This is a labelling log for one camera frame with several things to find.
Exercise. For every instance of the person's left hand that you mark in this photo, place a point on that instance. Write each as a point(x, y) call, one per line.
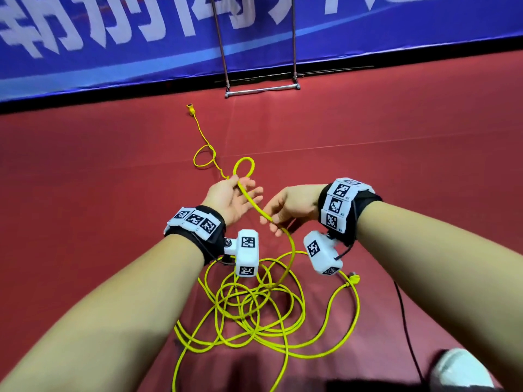
point(229, 200)

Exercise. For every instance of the person's right hand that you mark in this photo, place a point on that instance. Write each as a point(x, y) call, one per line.
point(294, 206)

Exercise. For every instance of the metal rack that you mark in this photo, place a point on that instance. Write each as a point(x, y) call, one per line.
point(261, 89)

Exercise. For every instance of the person's left forearm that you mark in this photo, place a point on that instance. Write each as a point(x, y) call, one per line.
point(106, 330)

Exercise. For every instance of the person's right forearm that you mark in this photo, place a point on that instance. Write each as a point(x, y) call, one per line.
point(449, 281)

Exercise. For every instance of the black marker wristband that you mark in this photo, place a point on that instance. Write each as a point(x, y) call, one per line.
point(196, 228)
point(345, 208)

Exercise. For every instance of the blue banner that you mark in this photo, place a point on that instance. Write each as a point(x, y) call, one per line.
point(163, 36)

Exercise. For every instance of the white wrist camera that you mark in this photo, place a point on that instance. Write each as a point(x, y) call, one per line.
point(245, 253)
point(321, 253)

